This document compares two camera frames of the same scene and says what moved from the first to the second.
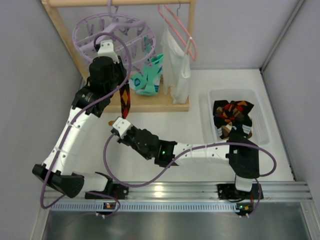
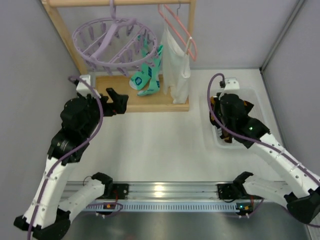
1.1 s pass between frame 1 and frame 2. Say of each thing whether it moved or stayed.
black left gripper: moved
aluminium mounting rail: stayed
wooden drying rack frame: stayed
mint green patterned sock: moved
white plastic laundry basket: stayed
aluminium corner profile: stayed
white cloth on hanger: stayed
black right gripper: moved
